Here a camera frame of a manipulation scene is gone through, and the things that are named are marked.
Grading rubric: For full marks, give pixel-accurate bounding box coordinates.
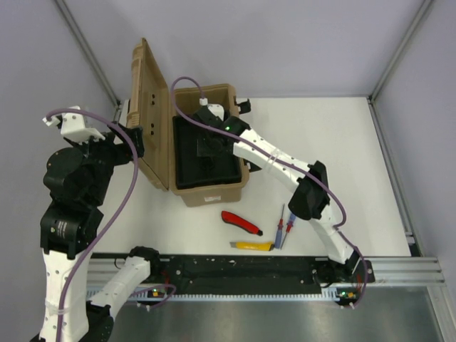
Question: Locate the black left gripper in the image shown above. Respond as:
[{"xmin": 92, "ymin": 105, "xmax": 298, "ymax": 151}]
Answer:
[{"xmin": 69, "ymin": 119, "xmax": 145, "ymax": 204}]

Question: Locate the tan plastic tool box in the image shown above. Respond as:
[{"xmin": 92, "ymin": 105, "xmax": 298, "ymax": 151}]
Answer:
[{"xmin": 126, "ymin": 38, "xmax": 251, "ymax": 207}]

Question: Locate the black tool box tray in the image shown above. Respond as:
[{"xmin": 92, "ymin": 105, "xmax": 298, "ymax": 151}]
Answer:
[{"xmin": 172, "ymin": 116, "xmax": 242, "ymax": 190}]

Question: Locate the red utility knife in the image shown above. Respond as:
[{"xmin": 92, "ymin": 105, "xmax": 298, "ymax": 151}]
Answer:
[{"xmin": 221, "ymin": 211, "xmax": 263, "ymax": 237}]

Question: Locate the red handle screwdriver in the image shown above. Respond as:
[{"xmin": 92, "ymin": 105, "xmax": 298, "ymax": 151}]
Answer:
[{"xmin": 274, "ymin": 204, "xmax": 285, "ymax": 249}]

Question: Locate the blue handle screwdriver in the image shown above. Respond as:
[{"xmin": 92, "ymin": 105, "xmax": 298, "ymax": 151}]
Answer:
[{"xmin": 280, "ymin": 213, "xmax": 296, "ymax": 249}]

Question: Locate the yellow utility knife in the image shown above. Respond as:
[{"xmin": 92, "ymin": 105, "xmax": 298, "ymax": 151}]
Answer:
[{"xmin": 230, "ymin": 242, "xmax": 274, "ymax": 252}]

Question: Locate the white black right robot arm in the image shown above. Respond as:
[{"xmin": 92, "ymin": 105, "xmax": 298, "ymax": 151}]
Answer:
[{"xmin": 187, "ymin": 105, "xmax": 362, "ymax": 282}]

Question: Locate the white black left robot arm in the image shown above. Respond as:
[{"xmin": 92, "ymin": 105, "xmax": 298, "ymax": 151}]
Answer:
[{"xmin": 33, "ymin": 126, "xmax": 162, "ymax": 341}]

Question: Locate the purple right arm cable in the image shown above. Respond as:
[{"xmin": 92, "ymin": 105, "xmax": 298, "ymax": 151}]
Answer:
[{"xmin": 170, "ymin": 76, "xmax": 370, "ymax": 309}]

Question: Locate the aluminium frame post left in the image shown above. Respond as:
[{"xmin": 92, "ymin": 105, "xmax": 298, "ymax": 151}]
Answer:
[{"xmin": 51, "ymin": 0, "xmax": 120, "ymax": 108}]

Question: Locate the aluminium frame post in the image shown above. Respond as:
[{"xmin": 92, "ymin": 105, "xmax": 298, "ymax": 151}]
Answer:
[
  {"xmin": 368, "ymin": 0, "xmax": 435, "ymax": 104},
  {"xmin": 51, "ymin": 0, "xmax": 120, "ymax": 108}
]

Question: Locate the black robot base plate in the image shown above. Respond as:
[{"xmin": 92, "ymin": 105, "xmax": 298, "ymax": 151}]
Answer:
[{"xmin": 143, "ymin": 254, "xmax": 375, "ymax": 294}]

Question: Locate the grey slotted cable duct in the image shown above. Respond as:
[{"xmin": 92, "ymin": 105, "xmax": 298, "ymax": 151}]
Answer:
[{"xmin": 85, "ymin": 284, "xmax": 361, "ymax": 304}]

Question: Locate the aluminium frame post right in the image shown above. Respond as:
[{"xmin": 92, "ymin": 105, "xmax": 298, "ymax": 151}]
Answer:
[{"xmin": 368, "ymin": 0, "xmax": 435, "ymax": 104}]

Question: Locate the aluminium front rail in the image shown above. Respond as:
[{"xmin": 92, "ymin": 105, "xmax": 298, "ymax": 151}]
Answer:
[{"xmin": 88, "ymin": 254, "xmax": 445, "ymax": 287}]

